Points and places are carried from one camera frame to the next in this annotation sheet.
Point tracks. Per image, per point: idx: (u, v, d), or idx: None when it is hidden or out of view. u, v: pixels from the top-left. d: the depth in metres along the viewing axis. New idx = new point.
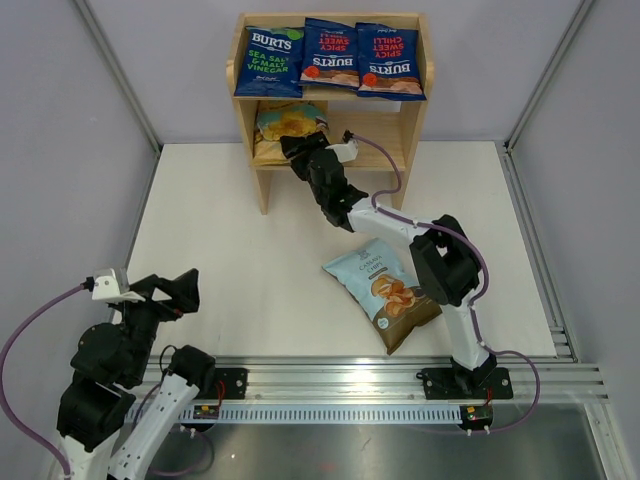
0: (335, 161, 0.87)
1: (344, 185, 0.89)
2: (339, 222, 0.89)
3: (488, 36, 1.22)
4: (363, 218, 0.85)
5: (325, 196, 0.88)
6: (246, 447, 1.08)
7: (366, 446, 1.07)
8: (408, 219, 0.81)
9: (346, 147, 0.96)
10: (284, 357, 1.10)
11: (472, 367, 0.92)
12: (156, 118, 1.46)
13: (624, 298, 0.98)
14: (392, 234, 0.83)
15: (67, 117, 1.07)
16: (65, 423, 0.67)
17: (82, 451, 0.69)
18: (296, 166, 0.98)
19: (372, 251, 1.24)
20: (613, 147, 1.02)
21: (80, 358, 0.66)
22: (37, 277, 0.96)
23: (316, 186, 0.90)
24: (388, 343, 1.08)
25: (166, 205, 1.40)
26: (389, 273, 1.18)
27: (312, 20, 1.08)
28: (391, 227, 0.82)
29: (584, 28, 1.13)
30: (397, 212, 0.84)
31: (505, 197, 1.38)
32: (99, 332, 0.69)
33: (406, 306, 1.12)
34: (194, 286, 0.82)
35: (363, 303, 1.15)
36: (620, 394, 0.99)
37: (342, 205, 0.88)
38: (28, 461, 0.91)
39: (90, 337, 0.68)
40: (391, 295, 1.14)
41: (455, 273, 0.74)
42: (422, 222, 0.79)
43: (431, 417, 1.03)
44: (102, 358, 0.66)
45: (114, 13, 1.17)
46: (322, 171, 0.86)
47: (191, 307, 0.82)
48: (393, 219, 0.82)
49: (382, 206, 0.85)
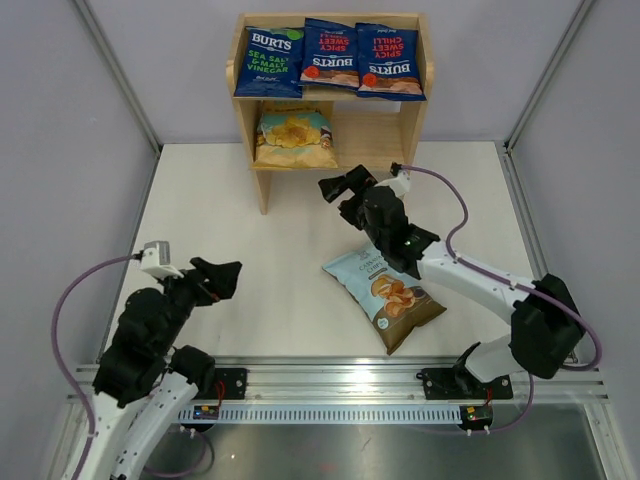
0: (394, 196, 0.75)
1: (405, 224, 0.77)
2: (403, 267, 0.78)
3: (488, 36, 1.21)
4: (438, 269, 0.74)
5: (386, 240, 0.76)
6: (246, 447, 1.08)
7: (366, 446, 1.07)
8: (502, 277, 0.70)
9: (400, 183, 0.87)
10: (285, 357, 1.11)
11: (482, 378, 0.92)
12: (156, 118, 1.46)
13: (625, 298, 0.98)
14: (479, 292, 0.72)
15: (67, 117, 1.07)
16: (102, 378, 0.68)
17: (113, 408, 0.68)
18: (345, 210, 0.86)
19: (371, 251, 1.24)
20: (613, 147, 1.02)
21: (126, 316, 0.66)
22: (36, 278, 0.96)
23: (373, 227, 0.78)
24: (388, 344, 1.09)
25: (166, 205, 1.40)
26: (389, 273, 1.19)
27: (312, 20, 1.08)
28: (481, 285, 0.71)
29: (584, 27, 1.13)
30: (480, 265, 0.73)
31: (505, 197, 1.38)
32: (144, 295, 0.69)
33: (406, 306, 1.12)
34: (234, 275, 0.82)
35: (363, 303, 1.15)
36: (620, 394, 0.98)
37: (405, 249, 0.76)
38: (27, 461, 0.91)
39: (135, 298, 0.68)
40: (390, 295, 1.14)
41: (559, 340, 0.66)
42: (522, 285, 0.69)
43: (431, 418, 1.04)
44: (149, 318, 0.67)
45: (114, 13, 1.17)
46: (380, 212, 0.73)
47: (227, 294, 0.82)
48: (483, 276, 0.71)
49: (462, 256, 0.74)
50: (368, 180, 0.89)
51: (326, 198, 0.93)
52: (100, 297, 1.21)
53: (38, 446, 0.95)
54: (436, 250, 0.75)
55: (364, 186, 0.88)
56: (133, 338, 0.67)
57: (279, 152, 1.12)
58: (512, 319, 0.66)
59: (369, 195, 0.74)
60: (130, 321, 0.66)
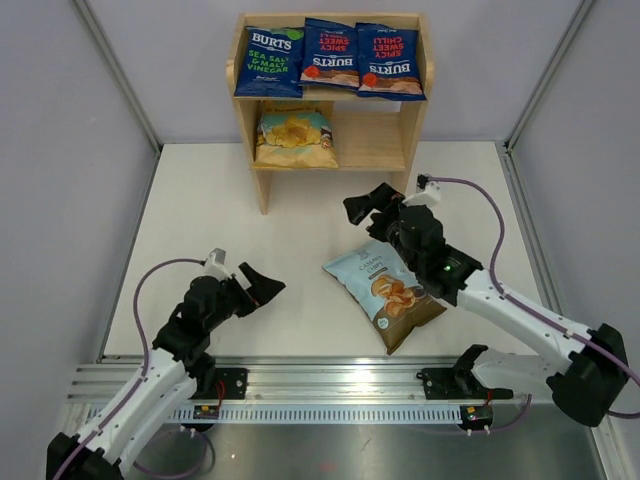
0: (432, 220, 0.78)
1: (443, 246, 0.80)
2: (441, 292, 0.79)
3: (488, 36, 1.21)
4: (482, 301, 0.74)
5: (422, 262, 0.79)
6: (246, 447, 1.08)
7: (366, 446, 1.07)
8: (557, 324, 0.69)
9: (424, 194, 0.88)
10: (285, 357, 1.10)
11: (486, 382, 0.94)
12: (156, 118, 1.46)
13: (627, 298, 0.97)
14: (528, 335, 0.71)
15: (66, 117, 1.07)
16: (163, 340, 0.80)
17: (168, 359, 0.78)
18: (373, 230, 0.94)
19: (371, 251, 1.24)
20: (614, 146, 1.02)
21: (191, 293, 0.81)
22: (36, 277, 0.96)
23: (408, 249, 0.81)
24: (388, 343, 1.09)
25: (166, 205, 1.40)
26: (389, 273, 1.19)
27: (312, 20, 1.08)
28: (534, 329, 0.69)
29: (584, 27, 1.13)
30: (529, 305, 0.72)
31: (505, 197, 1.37)
32: (206, 279, 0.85)
33: (406, 306, 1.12)
34: (274, 288, 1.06)
35: (363, 303, 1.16)
36: (621, 395, 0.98)
37: (442, 272, 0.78)
38: (28, 461, 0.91)
39: (199, 280, 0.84)
40: (390, 295, 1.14)
41: (607, 389, 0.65)
42: (578, 335, 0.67)
43: (431, 417, 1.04)
44: (209, 298, 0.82)
45: (114, 12, 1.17)
46: (417, 233, 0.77)
47: (265, 301, 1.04)
48: (535, 318, 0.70)
49: (510, 292, 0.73)
50: (394, 197, 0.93)
51: (352, 221, 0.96)
52: (101, 297, 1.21)
53: (39, 447, 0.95)
54: (481, 281, 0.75)
55: (390, 204, 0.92)
56: (193, 310, 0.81)
57: (279, 151, 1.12)
58: (567, 371, 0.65)
59: (404, 216, 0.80)
60: (194, 296, 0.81)
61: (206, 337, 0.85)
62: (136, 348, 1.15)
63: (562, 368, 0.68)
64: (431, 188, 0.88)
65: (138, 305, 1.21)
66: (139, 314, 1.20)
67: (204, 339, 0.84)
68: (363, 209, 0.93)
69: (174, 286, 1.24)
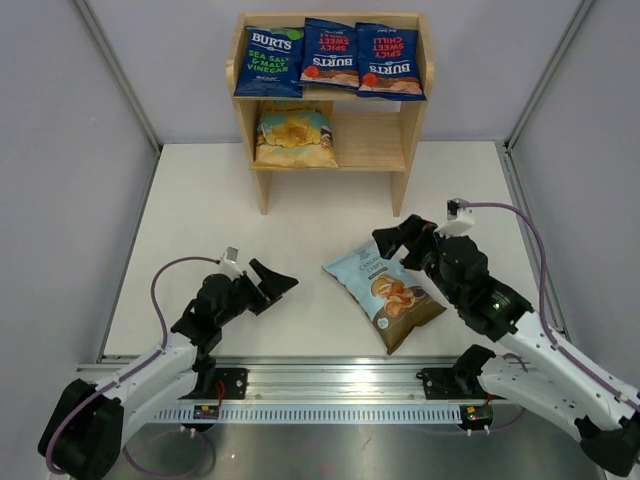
0: (475, 252, 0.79)
1: (486, 280, 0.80)
2: (486, 328, 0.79)
3: (488, 36, 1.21)
4: (533, 349, 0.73)
5: (465, 297, 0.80)
6: (246, 447, 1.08)
7: (366, 446, 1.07)
8: (608, 384, 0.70)
9: (460, 220, 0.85)
10: (285, 357, 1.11)
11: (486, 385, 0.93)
12: (156, 118, 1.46)
13: (627, 298, 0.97)
14: (576, 389, 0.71)
15: (66, 117, 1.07)
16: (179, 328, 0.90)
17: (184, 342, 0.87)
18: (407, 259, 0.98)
19: (371, 250, 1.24)
20: (614, 146, 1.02)
21: (203, 292, 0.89)
22: (36, 278, 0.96)
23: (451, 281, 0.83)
24: (388, 343, 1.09)
25: (166, 205, 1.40)
26: (389, 273, 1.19)
27: (312, 20, 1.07)
28: (586, 387, 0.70)
29: (584, 27, 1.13)
30: (581, 360, 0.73)
31: (505, 197, 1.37)
32: (218, 277, 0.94)
33: (406, 306, 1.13)
34: (286, 284, 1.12)
35: (363, 303, 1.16)
36: None
37: (487, 308, 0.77)
38: (29, 460, 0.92)
39: (212, 277, 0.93)
40: (390, 295, 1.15)
41: None
42: (630, 400, 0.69)
43: (431, 417, 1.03)
44: (220, 297, 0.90)
45: (114, 13, 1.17)
46: (461, 266, 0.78)
47: (275, 295, 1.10)
48: (586, 375, 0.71)
49: (562, 344, 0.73)
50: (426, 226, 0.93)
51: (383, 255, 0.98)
52: (101, 297, 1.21)
53: (40, 447, 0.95)
54: (532, 327, 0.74)
55: (421, 234, 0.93)
56: (207, 306, 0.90)
57: (279, 151, 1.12)
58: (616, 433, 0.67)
59: (446, 248, 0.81)
60: (207, 295, 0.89)
61: (217, 331, 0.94)
62: (136, 348, 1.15)
63: (604, 424, 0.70)
64: (465, 214, 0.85)
65: (138, 305, 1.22)
66: (139, 314, 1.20)
67: (216, 334, 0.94)
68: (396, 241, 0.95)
69: (174, 286, 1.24)
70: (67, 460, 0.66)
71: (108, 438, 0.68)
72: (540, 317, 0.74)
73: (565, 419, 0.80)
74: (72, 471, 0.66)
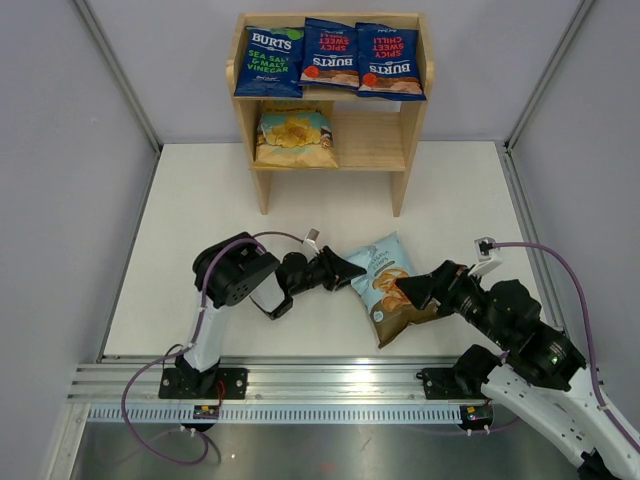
0: (525, 299, 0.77)
1: (538, 327, 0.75)
2: (536, 377, 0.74)
3: (489, 37, 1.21)
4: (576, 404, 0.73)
5: (515, 344, 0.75)
6: (246, 447, 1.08)
7: (366, 446, 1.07)
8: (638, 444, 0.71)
9: (487, 261, 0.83)
10: (285, 357, 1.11)
11: (484, 389, 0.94)
12: (156, 118, 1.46)
13: (628, 298, 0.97)
14: (604, 443, 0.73)
15: (66, 118, 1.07)
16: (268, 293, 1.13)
17: (271, 296, 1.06)
18: (441, 307, 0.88)
19: (381, 245, 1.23)
20: (614, 147, 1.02)
21: (283, 265, 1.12)
22: (36, 279, 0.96)
23: (498, 328, 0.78)
24: (381, 337, 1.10)
25: (166, 204, 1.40)
26: (395, 267, 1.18)
27: (312, 20, 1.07)
28: (617, 445, 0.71)
29: (584, 26, 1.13)
30: (620, 420, 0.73)
31: (505, 197, 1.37)
32: (297, 257, 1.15)
33: (404, 302, 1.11)
34: (349, 270, 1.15)
35: (364, 296, 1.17)
36: (622, 395, 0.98)
37: (539, 357, 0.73)
38: (29, 460, 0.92)
39: (293, 256, 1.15)
40: (390, 289, 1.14)
41: None
42: None
43: (431, 417, 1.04)
44: (295, 271, 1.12)
45: (114, 13, 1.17)
46: (513, 314, 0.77)
47: (344, 277, 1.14)
48: (620, 435, 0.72)
49: (608, 407, 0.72)
50: (458, 271, 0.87)
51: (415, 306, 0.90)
52: (101, 297, 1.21)
53: (39, 447, 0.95)
54: (581, 385, 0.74)
55: (456, 279, 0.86)
56: (284, 278, 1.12)
57: (279, 151, 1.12)
58: None
59: (497, 293, 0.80)
60: (284, 268, 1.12)
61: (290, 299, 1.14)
62: (135, 347, 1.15)
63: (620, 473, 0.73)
64: (495, 253, 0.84)
65: (138, 306, 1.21)
66: (139, 315, 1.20)
67: (288, 300, 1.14)
68: (427, 293, 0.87)
69: (175, 285, 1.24)
70: (222, 281, 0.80)
71: (255, 278, 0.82)
72: (591, 376, 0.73)
73: (571, 449, 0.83)
74: (217, 290, 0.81)
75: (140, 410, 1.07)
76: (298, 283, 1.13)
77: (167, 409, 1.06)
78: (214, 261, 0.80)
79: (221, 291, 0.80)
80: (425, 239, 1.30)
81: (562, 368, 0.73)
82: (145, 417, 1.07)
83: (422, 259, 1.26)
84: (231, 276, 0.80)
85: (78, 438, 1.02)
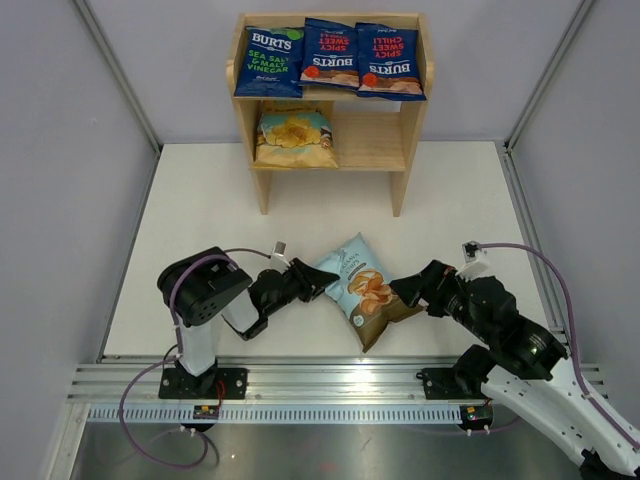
0: (501, 292, 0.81)
1: (515, 322, 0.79)
2: (519, 369, 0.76)
3: (488, 37, 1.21)
4: (564, 396, 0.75)
5: (497, 338, 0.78)
6: (246, 446, 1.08)
7: (366, 446, 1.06)
8: (626, 434, 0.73)
9: (477, 262, 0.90)
10: (286, 357, 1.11)
11: (485, 389, 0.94)
12: (156, 118, 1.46)
13: (628, 298, 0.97)
14: (596, 436, 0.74)
15: (66, 118, 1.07)
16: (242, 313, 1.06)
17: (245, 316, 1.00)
18: (430, 307, 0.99)
19: (349, 249, 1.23)
20: (614, 147, 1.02)
21: (256, 284, 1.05)
22: (36, 279, 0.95)
23: (481, 322, 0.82)
24: (364, 341, 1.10)
25: (165, 204, 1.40)
26: (367, 269, 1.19)
27: (312, 20, 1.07)
28: (608, 436, 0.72)
29: (584, 27, 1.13)
30: (607, 410, 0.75)
31: (505, 197, 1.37)
32: (271, 274, 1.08)
33: (382, 303, 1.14)
34: (325, 279, 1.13)
35: (341, 302, 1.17)
36: (622, 395, 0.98)
37: (522, 349, 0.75)
38: (29, 459, 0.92)
39: (267, 273, 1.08)
40: (366, 292, 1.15)
41: None
42: None
43: (431, 418, 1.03)
44: (271, 289, 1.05)
45: (114, 13, 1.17)
46: (489, 307, 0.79)
47: (321, 286, 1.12)
48: (610, 426, 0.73)
49: (592, 395, 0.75)
50: (446, 272, 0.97)
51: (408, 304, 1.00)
52: (101, 297, 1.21)
53: (39, 447, 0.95)
54: (566, 375, 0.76)
55: (443, 280, 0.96)
56: (259, 297, 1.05)
57: (279, 151, 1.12)
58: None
59: (474, 289, 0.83)
60: (259, 287, 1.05)
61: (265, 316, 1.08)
62: (135, 347, 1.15)
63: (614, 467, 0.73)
64: (481, 255, 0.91)
65: (138, 305, 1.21)
66: (139, 315, 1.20)
67: (263, 318, 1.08)
68: (415, 292, 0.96)
69: None
70: (189, 299, 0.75)
71: (226, 297, 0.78)
72: (574, 366, 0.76)
73: (572, 447, 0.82)
74: (183, 310, 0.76)
75: (140, 410, 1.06)
76: (274, 301, 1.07)
77: (161, 408, 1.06)
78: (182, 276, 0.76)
79: (187, 311, 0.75)
80: (424, 239, 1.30)
81: (543, 359, 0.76)
82: (146, 417, 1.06)
83: (421, 259, 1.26)
84: (199, 294, 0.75)
85: (78, 438, 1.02)
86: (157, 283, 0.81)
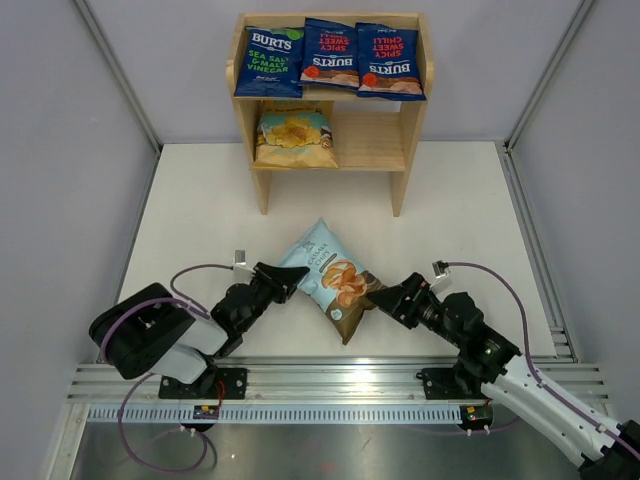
0: (471, 309, 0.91)
1: (481, 332, 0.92)
2: (481, 372, 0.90)
3: (489, 37, 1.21)
4: (522, 388, 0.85)
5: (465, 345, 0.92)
6: (246, 447, 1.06)
7: (366, 446, 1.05)
8: (588, 415, 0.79)
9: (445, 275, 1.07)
10: (287, 357, 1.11)
11: (483, 389, 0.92)
12: (156, 118, 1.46)
13: (628, 298, 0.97)
14: (563, 423, 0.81)
15: (67, 118, 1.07)
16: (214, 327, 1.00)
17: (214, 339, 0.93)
18: (406, 320, 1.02)
19: (316, 240, 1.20)
20: (614, 147, 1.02)
21: (224, 302, 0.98)
22: (35, 280, 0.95)
23: (454, 332, 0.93)
24: (343, 334, 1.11)
25: (165, 204, 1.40)
26: (338, 260, 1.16)
27: (312, 20, 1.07)
28: (568, 418, 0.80)
29: (584, 27, 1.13)
30: (565, 395, 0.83)
31: (505, 197, 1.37)
32: (239, 288, 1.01)
33: (358, 295, 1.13)
34: (296, 277, 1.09)
35: (316, 296, 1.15)
36: (623, 396, 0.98)
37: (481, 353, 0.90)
38: (29, 459, 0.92)
39: (234, 289, 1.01)
40: (341, 284, 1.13)
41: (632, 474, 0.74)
42: (609, 429, 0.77)
43: (431, 417, 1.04)
44: (241, 306, 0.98)
45: (114, 13, 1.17)
46: (460, 321, 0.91)
47: (292, 286, 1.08)
48: (569, 409, 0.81)
49: (546, 383, 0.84)
50: (423, 285, 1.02)
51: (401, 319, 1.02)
52: (101, 296, 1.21)
53: (39, 447, 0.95)
54: (520, 369, 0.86)
55: (419, 292, 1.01)
56: (231, 315, 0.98)
57: (279, 151, 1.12)
58: (598, 461, 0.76)
59: (449, 304, 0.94)
60: (228, 306, 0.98)
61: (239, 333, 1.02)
62: None
63: (592, 456, 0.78)
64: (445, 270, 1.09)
65: None
66: None
67: (237, 336, 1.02)
68: (395, 305, 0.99)
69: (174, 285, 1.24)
70: (122, 350, 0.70)
71: (161, 344, 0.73)
72: (526, 360, 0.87)
73: (571, 448, 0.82)
74: (117, 360, 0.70)
75: (140, 410, 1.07)
76: (248, 316, 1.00)
77: (152, 409, 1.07)
78: (114, 325, 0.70)
79: (120, 364, 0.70)
80: (423, 240, 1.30)
81: (500, 359, 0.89)
82: (146, 417, 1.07)
83: (421, 259, 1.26)
84: (132, 342, 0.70)
85: (78, 438, 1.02)
86: (88, 333, 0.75)
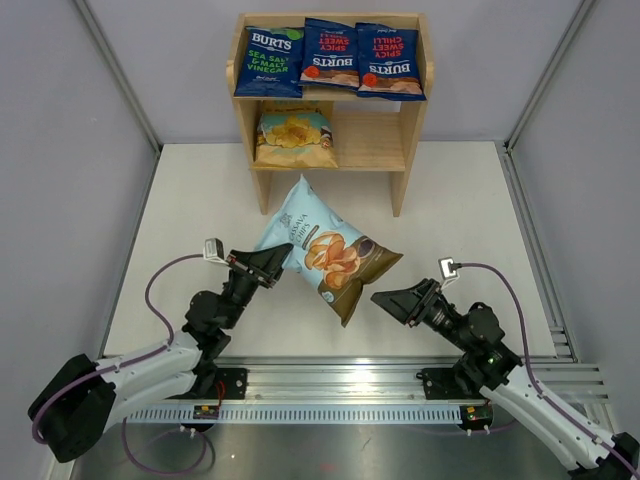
0: (494, 327, 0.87)
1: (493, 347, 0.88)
2: (481, 379, 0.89)
3: (489, 37, 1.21)
4: (522, 398, 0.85)
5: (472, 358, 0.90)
6: (246, 446, 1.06)
7: (366, 446, 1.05)
8: (585, 427, 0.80)
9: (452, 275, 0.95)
10: (287, 357, 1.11)
11: (483, 391, 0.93)
12: (155, 118, 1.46)
13: (628, 298, 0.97)
14: (560, 433, 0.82)
15: (67, 118, 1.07)
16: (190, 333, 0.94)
17: (185, 361, 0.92)
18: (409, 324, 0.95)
19: (294, 212, 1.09)
20: (613, 147, 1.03)
21: (192, 314, 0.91)
22: (36, 280, 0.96)
23: (466, 343, 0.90)
24: (341, 314, 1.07)
25: (165, 204, 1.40)
26: (321, 234, 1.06)
27: (312, 20, 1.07)
28: (566, 430, 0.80)
29: (584, 27, 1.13)
30: (563, 406, 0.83)
31: (505, 197, 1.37)
32: (206, 295, 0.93)
33: (349, 273, 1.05)
34: (274, 266, 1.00)
35: (305, 273, 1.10)
36: (623, 396, 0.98)
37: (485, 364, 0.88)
38: (27, 458, 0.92)
39: (199, 298, 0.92)
40: (327, 264, 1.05)
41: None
42: (605, 441, 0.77)
43: (431, 417, 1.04)
44: (210, 317, 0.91)
45: (114, 13, 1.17)
46: (483, 340, 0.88)
47: (270, 275, 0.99)
48: (567, 420, 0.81)
49: (547, 394, 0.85)
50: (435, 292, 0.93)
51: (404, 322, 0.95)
52: (101, 296, 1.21)
53: (39, 446, 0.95)
54: (521, 380, 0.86)
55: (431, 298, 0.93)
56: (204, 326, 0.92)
57: (278, 152, 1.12)
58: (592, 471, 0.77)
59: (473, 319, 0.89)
60: (196, 318, 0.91)
61: (221, 337, 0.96)
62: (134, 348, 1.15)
63: (586, 465, 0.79)
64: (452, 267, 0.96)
65: (139, 305, 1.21)
66: (138, 315, 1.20)
67: (220, 340, 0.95)
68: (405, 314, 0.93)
69: (174, 286, 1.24)
70: (55, 427, 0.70)
71: (94, 419, 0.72)
72: (527, 371, 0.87)
73: (567, 455, 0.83)
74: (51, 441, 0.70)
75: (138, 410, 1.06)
76: (225, 319, 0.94)
77: (145, 409, 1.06)
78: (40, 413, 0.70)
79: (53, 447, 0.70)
80: (423, 240, 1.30)
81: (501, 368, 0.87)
82: (144, 417, 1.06)
83: (421, 260, 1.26)
84: (65, 419, 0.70)
85: None
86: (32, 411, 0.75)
